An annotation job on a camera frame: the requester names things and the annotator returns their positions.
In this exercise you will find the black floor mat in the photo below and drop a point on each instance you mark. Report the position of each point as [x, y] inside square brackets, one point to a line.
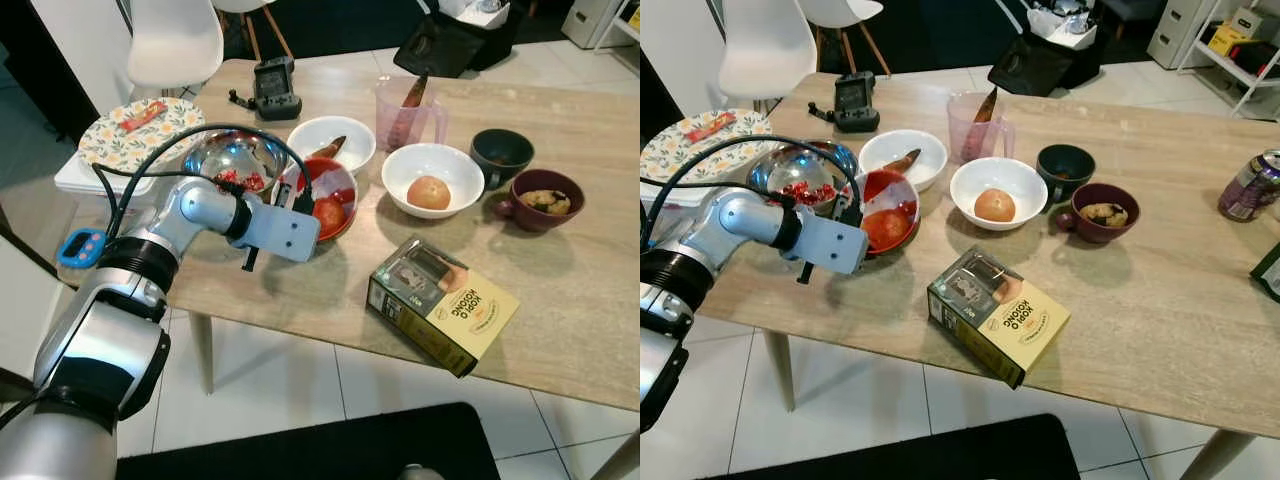
[300, 450]
[900, 455]

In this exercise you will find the maroon mug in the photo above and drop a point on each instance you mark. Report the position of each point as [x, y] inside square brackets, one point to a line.
[1100, 233]
[545, 222]

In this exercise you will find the steel mixing bowl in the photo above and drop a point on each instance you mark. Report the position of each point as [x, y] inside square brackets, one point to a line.
[800, 170]
[230, 155]

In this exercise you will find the green stand-up pouch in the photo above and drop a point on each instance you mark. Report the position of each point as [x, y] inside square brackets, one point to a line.
[1270, 272]

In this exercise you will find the pink measuring jug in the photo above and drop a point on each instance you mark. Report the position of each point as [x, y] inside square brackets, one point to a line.
[400, 125]
[975, 140]

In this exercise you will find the purple drink can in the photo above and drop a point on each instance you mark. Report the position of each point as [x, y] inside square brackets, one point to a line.
[1250, 188]

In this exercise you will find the round orange fruit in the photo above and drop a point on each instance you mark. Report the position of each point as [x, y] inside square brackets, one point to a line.
[429, 193]
[995, 205]

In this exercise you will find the blue digital timer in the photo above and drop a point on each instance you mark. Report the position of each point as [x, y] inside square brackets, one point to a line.
[82, 248]

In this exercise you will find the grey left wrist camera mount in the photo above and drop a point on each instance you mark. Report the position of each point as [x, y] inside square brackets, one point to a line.
[285, 232]
[835, 245]

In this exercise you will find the white plastic chair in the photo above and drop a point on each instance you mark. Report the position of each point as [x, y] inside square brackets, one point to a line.
[840, 10]
[765, 50]
[175, 40]

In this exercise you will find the red and black bowl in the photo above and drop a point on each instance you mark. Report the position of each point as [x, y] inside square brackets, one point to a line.
[895, 192]
[335, 178]

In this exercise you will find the yellow coffee box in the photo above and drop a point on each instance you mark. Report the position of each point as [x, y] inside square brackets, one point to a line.
[455, 310]
[1010, 320]

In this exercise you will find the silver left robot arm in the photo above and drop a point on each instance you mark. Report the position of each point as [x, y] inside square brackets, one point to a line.
[740, 215]
[100, 340]

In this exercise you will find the black handheld controller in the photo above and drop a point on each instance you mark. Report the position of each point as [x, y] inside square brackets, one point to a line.
[852, 100]
[273, 88]

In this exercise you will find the black bag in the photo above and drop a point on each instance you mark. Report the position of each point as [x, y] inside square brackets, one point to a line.
[445, 50]
[1040, 65]

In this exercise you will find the white ceramic bowl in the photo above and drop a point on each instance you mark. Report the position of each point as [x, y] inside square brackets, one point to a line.
[925, 150]
[430, 160]
[1000, 173]
[350, 135]

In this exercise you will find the light wooden table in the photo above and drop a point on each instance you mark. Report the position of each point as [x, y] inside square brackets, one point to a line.
[1150, 330]
[560, 300]

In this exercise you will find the small yellow box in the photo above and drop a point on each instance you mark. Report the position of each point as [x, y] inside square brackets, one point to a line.
[1222, 40]

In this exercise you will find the floral print plate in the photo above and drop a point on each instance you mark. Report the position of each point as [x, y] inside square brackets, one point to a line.
[105, 140]
[670, 150]

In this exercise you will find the dark green mug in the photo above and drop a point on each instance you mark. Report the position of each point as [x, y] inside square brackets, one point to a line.
[500, 150]
[1065, 165]

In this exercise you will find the orange carrot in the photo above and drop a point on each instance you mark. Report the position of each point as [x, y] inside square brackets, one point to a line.
[416, 92]
[986, 106]
[903, 160]
[330, 147]

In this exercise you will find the red tomato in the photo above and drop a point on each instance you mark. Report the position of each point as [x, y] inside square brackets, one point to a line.
[330, 215]
[885, 228]

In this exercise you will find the white drawer cabinet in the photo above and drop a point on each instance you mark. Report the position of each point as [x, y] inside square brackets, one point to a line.
[1180, 30]

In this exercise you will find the white open shelf rack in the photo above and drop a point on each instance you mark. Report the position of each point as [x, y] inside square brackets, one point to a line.
[1245, 60]

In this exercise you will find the red snack packet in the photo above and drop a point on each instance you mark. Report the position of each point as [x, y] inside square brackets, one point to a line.
[710, 127]
[143, 116]

